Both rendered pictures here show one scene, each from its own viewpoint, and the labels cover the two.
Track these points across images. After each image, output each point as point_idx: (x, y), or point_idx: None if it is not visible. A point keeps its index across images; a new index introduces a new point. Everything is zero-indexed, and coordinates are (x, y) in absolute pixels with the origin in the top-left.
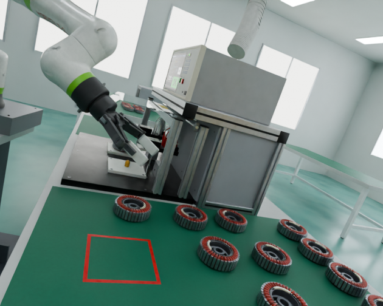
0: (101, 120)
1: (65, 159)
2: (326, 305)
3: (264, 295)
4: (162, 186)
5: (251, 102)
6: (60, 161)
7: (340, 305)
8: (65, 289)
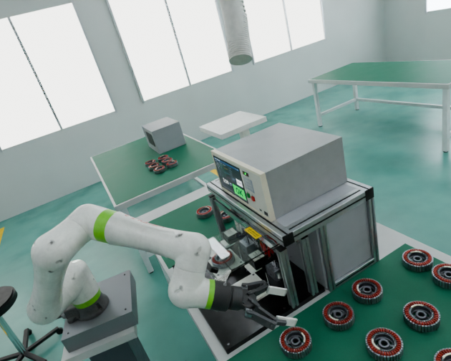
0: (248, 316)
1: (199, 316)
2: None
3: None
4: (296, 299)
5: (323, 177)
6: (198, 323)
7: None
8: None
